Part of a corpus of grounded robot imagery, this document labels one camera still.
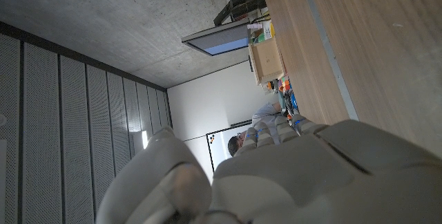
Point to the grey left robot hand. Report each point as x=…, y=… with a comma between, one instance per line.
x=310, y=179

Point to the seated person grey shirt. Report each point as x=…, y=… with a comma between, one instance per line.
x=267, y=111

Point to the light wooden box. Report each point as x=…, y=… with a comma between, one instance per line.
x=266, y=59

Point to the black monitor on stand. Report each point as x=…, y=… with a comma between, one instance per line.
x=221, y=39

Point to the white whiteboard black frame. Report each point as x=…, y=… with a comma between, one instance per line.
x=221, y=149

